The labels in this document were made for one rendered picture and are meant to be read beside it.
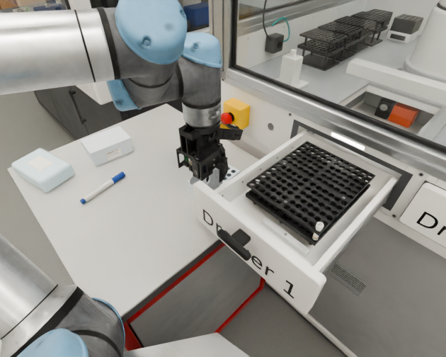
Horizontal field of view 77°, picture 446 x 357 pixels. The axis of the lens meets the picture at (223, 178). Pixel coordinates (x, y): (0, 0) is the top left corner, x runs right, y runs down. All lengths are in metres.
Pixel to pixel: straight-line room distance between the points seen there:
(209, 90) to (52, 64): 0.25
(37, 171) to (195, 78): 0.57
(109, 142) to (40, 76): 0.58
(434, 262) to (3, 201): 2.18
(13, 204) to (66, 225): 1.41
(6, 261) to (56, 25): 0.30
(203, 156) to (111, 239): 0.30
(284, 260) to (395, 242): 0.42
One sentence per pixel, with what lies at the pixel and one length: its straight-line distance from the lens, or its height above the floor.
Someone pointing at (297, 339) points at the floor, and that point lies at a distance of 1.41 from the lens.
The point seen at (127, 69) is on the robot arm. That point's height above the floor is 1.18.
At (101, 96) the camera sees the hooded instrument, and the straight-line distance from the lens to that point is 1.14.
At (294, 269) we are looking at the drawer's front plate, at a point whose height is 0.92.
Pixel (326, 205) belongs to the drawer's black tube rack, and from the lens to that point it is 0.58.
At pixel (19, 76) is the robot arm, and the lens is 0.36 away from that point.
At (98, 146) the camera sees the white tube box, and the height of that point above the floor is 0.81.
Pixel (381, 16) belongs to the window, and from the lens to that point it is 0.63.
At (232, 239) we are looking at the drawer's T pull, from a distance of 0.48.
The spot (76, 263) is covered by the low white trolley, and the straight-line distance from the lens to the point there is 0.71.
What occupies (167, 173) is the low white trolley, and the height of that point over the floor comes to 0.76.
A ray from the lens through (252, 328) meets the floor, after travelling 1.39.
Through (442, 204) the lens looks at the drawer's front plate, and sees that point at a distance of 0.68.
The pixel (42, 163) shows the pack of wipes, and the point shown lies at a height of 0.81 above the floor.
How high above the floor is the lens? 1.31
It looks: 43 degrees down
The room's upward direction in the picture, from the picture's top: straight up
